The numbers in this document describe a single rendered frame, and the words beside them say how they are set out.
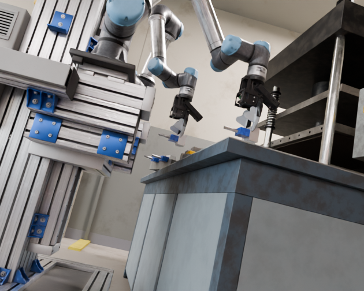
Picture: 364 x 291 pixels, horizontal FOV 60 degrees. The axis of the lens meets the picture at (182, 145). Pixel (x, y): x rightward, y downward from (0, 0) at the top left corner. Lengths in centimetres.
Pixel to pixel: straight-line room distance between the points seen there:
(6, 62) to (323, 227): 100
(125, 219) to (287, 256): 331
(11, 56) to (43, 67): 9
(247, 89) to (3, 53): 81
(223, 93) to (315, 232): 370
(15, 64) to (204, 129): 341
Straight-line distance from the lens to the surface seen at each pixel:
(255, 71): 124
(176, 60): 452
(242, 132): 116
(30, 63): 106
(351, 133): 207
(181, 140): 150
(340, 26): 213
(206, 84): 446
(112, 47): 119
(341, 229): 95
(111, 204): 405
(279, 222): 84
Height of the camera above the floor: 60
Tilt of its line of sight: 12 degrees up
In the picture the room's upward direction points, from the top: 13 degrees clockwise
